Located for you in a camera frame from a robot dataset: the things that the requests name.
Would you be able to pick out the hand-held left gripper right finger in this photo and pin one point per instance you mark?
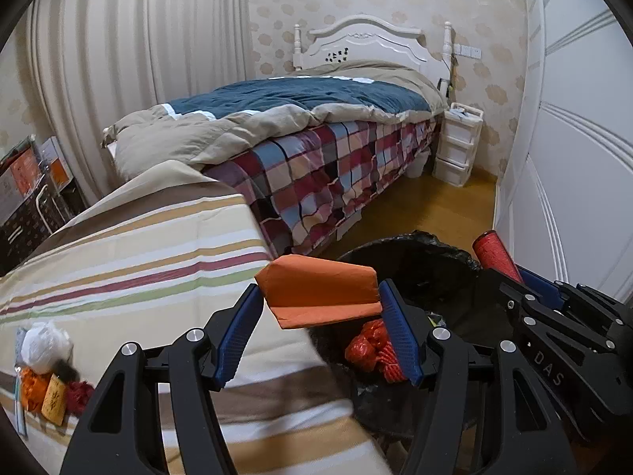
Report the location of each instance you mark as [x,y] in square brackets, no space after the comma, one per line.
[403,336]

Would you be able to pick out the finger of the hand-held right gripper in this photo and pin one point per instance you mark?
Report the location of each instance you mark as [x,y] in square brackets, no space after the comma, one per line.
[529,307]
[544,284]

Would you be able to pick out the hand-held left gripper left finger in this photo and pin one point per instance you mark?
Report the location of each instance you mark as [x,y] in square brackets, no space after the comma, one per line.
[237,336]

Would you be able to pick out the orange-red honeycomb paper ball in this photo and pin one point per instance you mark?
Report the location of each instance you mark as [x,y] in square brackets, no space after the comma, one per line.
[366,346]

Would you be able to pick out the red textured tube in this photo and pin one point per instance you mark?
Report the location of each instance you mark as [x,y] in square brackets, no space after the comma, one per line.
[494,255]

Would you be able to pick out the black lined waste bin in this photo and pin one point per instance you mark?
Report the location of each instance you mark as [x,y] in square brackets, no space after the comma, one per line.
[435,267]

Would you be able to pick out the orange cardboard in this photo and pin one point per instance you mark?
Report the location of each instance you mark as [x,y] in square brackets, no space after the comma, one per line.
[316,282]

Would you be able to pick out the red honeycomb paper ball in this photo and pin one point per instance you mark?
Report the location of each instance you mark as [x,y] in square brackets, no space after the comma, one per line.
[79,398]

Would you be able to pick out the white plastic bag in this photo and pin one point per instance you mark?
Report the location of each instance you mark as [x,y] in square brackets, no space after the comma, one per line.
[44,349]

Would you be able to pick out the yellow label small bottle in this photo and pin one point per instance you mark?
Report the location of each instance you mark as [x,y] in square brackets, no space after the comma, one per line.
[54,401]

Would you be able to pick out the white teal tube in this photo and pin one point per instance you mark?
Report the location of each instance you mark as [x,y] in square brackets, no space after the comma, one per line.
[22,415]

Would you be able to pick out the white wardrobe door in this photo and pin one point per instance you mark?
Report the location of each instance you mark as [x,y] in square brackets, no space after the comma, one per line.
[568,133]

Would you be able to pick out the white plastic drawer unit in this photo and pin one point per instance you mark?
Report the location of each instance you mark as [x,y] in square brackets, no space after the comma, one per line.
[455,153]

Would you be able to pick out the small white bucket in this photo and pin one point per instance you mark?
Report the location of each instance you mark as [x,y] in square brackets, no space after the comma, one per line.
[418,166]

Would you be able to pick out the plaid bed sheet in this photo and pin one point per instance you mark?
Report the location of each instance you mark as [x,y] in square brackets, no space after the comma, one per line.
[321,168]

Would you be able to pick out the white and orange box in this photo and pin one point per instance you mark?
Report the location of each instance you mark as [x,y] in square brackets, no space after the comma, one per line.
[59,173]

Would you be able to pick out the blue and beige duvet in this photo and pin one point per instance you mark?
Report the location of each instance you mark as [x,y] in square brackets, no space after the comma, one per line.
[296,94]

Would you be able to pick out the cardboard box with orange print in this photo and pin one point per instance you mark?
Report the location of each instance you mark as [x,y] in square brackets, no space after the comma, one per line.
[20,183]

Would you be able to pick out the cream pleated curtain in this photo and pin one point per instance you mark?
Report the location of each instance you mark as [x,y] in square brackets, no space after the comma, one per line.
[148,59]

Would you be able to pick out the white wall switch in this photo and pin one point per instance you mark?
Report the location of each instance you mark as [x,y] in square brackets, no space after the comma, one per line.
[467,51]

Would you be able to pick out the white wooden bed frame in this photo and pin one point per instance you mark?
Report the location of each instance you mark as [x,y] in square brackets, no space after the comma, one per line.
[366,39]

